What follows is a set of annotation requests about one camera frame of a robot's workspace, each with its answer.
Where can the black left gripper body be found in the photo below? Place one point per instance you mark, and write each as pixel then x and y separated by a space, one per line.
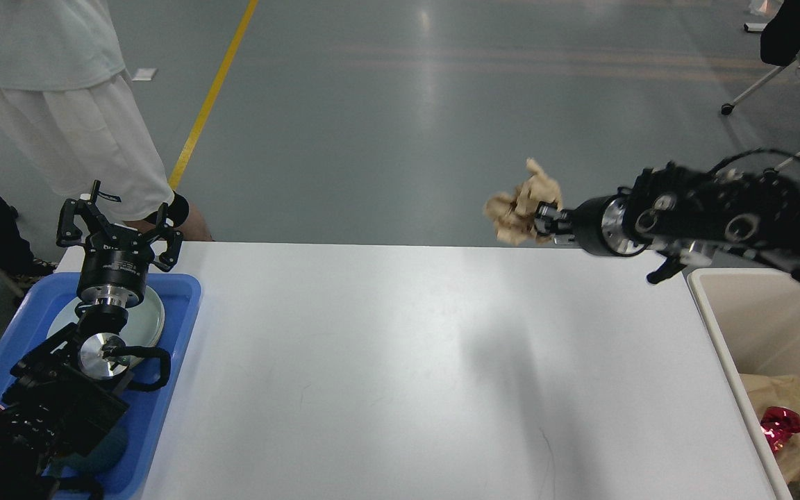
pixel 114 271

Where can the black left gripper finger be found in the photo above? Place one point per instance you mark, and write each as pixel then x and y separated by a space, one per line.
pixel 81 222
pixel 163 230

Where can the light green plate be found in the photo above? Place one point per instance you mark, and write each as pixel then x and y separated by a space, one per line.
pixel 143 327

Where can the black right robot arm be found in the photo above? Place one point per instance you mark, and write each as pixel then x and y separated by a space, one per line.
pixel 688 216

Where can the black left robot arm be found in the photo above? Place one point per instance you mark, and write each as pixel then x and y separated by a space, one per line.
pixel 66 393

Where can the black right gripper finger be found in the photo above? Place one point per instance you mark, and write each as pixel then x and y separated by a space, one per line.
pixel 552 221

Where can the person in white shorts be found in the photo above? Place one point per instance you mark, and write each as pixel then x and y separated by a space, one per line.
pixel 66 103

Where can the brown paper ball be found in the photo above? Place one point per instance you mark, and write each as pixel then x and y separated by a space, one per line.
pixel 513 215

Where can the crushed red soda can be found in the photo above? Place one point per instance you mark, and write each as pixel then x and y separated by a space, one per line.
pixel 779 424

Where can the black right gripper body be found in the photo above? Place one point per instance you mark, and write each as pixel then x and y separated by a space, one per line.
pixel 597 226

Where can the dark teal mug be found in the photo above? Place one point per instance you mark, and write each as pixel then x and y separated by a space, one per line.
pixel 103 457

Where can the beige plastic bin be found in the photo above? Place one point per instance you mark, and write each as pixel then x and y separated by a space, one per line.
pixel 753 319

